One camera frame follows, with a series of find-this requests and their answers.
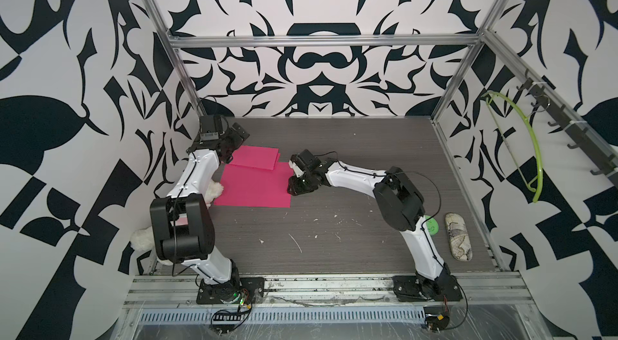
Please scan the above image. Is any right small electronics board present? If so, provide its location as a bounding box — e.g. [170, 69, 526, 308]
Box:
[425, 313, 451, 332]

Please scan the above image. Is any patterned cream pouch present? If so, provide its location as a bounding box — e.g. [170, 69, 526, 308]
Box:
[444, 213, 473, 262]

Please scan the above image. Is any green hoop hanger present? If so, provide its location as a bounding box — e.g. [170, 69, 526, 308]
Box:
[482, 91, 545, 203]

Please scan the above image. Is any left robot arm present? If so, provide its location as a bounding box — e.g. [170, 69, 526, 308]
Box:
[150, 115, 249, 293]

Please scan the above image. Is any white teddy bear pink shirt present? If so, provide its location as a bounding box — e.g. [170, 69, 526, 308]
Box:
[130, 193, 216, 264]

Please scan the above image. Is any black wall hook rail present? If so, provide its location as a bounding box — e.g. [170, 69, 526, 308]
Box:
[518, 69, 617, 187]

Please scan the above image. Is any green lidded jar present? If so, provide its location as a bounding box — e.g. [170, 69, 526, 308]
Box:
[425, 216, 439, 236]

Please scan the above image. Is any small electronics board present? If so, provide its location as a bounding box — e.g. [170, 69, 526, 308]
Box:
[425, 313, 451, 332]
[210, 309, 251, 326]

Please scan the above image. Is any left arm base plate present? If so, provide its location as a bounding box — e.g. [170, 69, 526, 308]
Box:
[196, 277, 266, 305]

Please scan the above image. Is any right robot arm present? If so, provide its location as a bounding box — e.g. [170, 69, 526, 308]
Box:
[287, 150, 452, 291]

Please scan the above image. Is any left small electronics board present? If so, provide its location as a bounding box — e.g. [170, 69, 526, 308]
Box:
[210, 309, 251, 326]

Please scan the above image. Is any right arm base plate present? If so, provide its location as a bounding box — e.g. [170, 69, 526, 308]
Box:
[392, 275, 463, 302]

